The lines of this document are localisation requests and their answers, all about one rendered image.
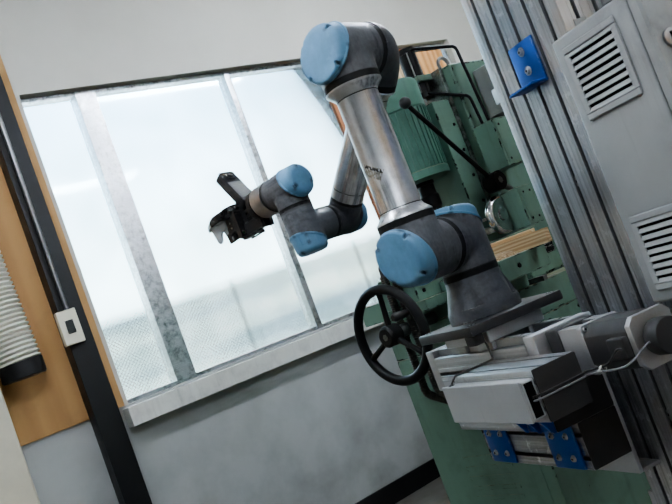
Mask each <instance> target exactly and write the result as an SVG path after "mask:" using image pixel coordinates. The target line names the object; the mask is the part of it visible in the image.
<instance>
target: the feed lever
mask: <svg viewBox="0 0 672 504"><path fill-rule="evenodd" d="M399 106H400V107H401V108H402V109H409V110H410V111H411V112H412V113H413V114H414V115H416V116H417V117H418V118H419V119H420V120H421V121H422V122H423V123H425V124H426V125H427V126H428V127H429V128H430V129H431V130H433V131H434V132H435V133H436V134H437V135H438V136H439V137H440V138H442V139H443V140H444V141H445V142H446V143H447V144H448V145H450V146H451V147H452V148H453V149H454V150H455V151H456V152H457V153H459V154H460V155H461V156H462V157H463V158H464V159H465V160H467V161H468V162H469V163H470V164H471V165H472V166H473V167H474V168H476V169H477V170H478V171H479V172H480V173H481V174H482V175H484V177H483V179H482V185H483V187H484V189H485V190H486V191H487V192H488V193H490V194H493V193H496V192H498V191H500V190H502V189H506V190H511V189H513V186H511V185H508V184H507V179H506V176H505V175H504V173H502V172H501V171H499V170H496V171H494V172H492V173H489V174H488V173H487V172H486V171H485V170H484V169H483V168H482V167H481V166H479V165H478V164H477V163H476V162H475V161H474V160H473V159H471V158H470V157H469V156H468V155H467V154H466V153H465V152H464V151H462V150H461V149H460V148H459V147H458V146H457V145H456V144H455V143H453V142H452V141H451V140H450V139H449V138H448V137H447V136H446V135H444V134H443V133H442V132H441V131H440V130H439V129H438V128H436V127H435V126H434V125H433V124H432V123H431V122H430V121H429V120H427V119H426V118H425V117H424V116H423V115H422V114H421V113H420V112H418V111H417V110H416V109H415V108H414V107H413V106H412V105H411V100H410V99H409V98H408V97H402V98H401V99H400V101H399Z"/></svg>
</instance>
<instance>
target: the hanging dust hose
mask: <svg viewBox="0 0 672 504"><path fill-rule="evenodd" d="M2 256H3V255H2V254H0V379H1V382H2V385H4V386H5V385H9V384H12V383H15V382H18V381H21V380H24V379H27V378H30V377H32V376H35V375H38V374H40V373H43V372H45V371H47V368H46V365H45V362H44V359H43V356H42V355H41V352H38V350H39V349H40V348H37V347H36V346H37V345H38V344H37V343H34V342H35V341H36V339H33V337H34V335H33V334H31V333H32V330H28V329H29V328H30V327H31V326H29V325H27V324H28V323H29V321H25V320H26V319H27V317H26V316H24V315H25V312H22V311H23V309H24V308H22V307H20V306H21V305H22V304H21V303H18V302H19V301H20V299H18V298H17V297H18V294H15V293H16V290H14V287H15V286H14V285H12V283H13V281H9V280H10V279H11V277H10V276H8V275H9V274H10V273H9V272H6V271H7V270H8V268H6V267H5V266H6V263H3V262H4V259H2Z"/></svg>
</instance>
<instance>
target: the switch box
mask: <svg viewBox="0 0 672 504"><path fill-rule="evenodd" d="M473 75H474V78H475V80H476V83H477V86H478V88H479V91H480V93H481V96H482V98H483V101H484V104H485V106H486V109H487V111H488V114H489V116H490V118H495V117H499V116H504V115H505V114H504V111H503V108H502V106H501V104H500V105H496V102H495V100H494V97H493V95H492V92H491V91H492V90H493V89H495V88H494V85H493V83H492V80H491V78H490V75H489V73H488V70H487V67H486V65H483V66H481V67H480V68H478V69H476V70H475V71H473Z"/></svg>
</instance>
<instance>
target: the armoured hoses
mask: <svg viewBox="0 0 672 504"><path fill-rule="evenodd" d="M380 280H381V283H382V284H386V285H390V282H389V280H388V279H387V278H386V277H385V276H381V277H380ZM386 296H387V300H388V302H389V304H390V306H391V307H390V308H391V310H392V313H395V312H397V311H400V309H399V305H398V303H397V300H396V299H395V298H394V297H392V296H389V295H386ZM405 318H406V320H407V323H408V325H409V327H410V329H411V330H410V331H411V333H412V336H413V338H414V340H415V344H416V346H418V347H420V348H422V345H421V343H420V341H419V337H420V336H421V335H420V331H419V329H418V326H417V324H416V321H415V320H414V318H413V316H412V315H411V313H410V314H409V315H408V316H406V317H405ZM405 348H406V352H407V354H408V356H409V359H410V363H411V365H412V367H413V370H414V371H415V370H416V369H417V368H418V366H419V364H420V363H419V361H418V360H419V359H417V358H418V357H417V355H416V352H415V351H413V350H412V349H410V348H408V347H406V346H405ZM427 374H428V378H429V380H430V382H431V385H432V387H433V389H434V390H435V392H434V391H431V390H430V389H429V387H428V385H427V383H426V382H427V381H426V379H425V377H423V378H422V379H421V380H420V381H419V382H418V383H419V384H418V385H419V387H420V390H421V392H423V395H425V397H427V398H428V399H430V400H433V401H437V402H441V403H445V404H447V405H448V403H447V400H446V398H445V395H444V393H443V391H440V390H439V388H438V385H437V382H436V380H435V377H434V375H433V372H432V369H431V367H430V368H429V370H428V372H427Z"/></svg>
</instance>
